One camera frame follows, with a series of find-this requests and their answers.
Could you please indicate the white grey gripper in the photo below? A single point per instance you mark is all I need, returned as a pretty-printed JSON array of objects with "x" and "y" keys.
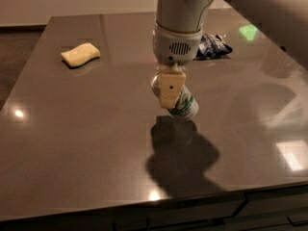
[{"x": 175, "y": 47}]

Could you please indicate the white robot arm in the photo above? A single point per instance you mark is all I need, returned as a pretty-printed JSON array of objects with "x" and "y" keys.
[{"x": 182, "y": 16}]

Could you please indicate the dark cabinet drawers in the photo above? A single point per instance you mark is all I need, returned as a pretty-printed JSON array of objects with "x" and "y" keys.
[{"x": 267, "y": 209}]

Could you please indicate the blue white chip bag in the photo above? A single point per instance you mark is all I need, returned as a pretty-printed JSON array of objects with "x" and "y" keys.
[{"x": 212, "y": 47}]

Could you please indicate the white green 7up can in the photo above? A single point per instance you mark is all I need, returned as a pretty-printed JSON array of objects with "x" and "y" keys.
[{"x": 186, "y": 107}]

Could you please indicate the yellow sponge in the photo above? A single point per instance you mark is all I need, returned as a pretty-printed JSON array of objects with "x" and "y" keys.
[{"x": 80, "y": 55}]

